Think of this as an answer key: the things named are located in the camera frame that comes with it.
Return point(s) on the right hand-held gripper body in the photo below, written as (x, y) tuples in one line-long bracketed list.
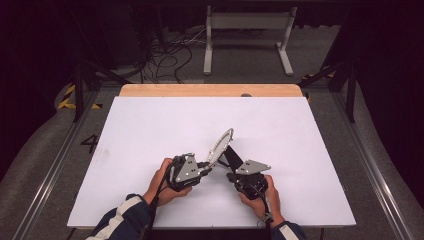
[(251, 180)]

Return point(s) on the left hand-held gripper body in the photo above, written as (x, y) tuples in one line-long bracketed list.
[(186, 171)]

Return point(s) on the oval metal plate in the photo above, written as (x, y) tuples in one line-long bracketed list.
[(220, 146)]

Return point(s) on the person's right hand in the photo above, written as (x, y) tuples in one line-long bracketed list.
[(266, 203)]

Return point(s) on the person's left hand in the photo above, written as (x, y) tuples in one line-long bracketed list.
[(160, 190)]

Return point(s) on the white table board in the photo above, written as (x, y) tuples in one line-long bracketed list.
[(150, 126)]

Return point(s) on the wooden table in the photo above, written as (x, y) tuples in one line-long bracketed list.
[(206, 90)]

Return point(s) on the white metal stand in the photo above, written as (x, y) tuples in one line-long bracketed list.
[(248, 21)]

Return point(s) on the aluminium floor rail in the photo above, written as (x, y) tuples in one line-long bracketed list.
[(53, 173), (373, 173)]

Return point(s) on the black metal frame stand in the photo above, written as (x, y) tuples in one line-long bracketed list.
[(346, 80), (80, 83)]

